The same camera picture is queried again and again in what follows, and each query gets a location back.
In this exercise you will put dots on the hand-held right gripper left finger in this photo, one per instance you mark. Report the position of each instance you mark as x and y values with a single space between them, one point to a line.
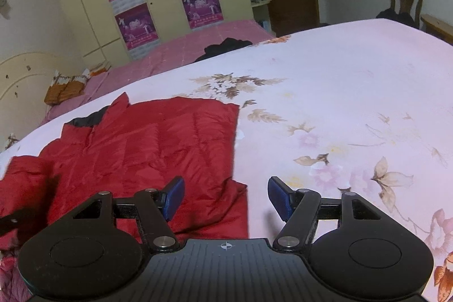
175 196

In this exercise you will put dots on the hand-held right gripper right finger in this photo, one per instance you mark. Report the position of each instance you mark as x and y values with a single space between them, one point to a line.
278 197

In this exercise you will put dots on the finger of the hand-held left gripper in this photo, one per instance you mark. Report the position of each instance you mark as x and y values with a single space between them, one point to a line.
9 222

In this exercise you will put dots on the wooden bed end board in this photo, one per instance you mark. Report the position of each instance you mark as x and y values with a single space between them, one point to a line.
437 26

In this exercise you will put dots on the orange patterned pillow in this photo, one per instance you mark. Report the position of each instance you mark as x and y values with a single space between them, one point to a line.
67 89

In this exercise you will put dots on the floral bed sheet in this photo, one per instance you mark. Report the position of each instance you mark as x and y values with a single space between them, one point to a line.
336 93

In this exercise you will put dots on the floral pillow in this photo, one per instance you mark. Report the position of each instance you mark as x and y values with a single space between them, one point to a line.
12 141

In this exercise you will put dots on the red down jacket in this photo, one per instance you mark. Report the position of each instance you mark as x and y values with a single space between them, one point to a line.
148 146

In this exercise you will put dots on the pink checked bed cover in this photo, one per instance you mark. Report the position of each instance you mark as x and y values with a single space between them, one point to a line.
159 58

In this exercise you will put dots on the cream round headboard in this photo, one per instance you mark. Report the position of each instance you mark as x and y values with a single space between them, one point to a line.
32 86

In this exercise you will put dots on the black cloth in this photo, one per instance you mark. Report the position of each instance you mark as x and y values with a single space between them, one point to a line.
223 46

